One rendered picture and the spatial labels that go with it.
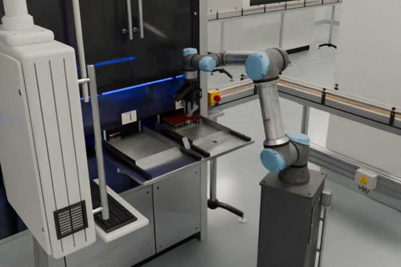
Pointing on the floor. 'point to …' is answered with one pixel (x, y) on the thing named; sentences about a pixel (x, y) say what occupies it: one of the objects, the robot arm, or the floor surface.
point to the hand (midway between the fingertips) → (187, 114)
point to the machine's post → (203, 92)
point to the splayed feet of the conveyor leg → (227, 209)
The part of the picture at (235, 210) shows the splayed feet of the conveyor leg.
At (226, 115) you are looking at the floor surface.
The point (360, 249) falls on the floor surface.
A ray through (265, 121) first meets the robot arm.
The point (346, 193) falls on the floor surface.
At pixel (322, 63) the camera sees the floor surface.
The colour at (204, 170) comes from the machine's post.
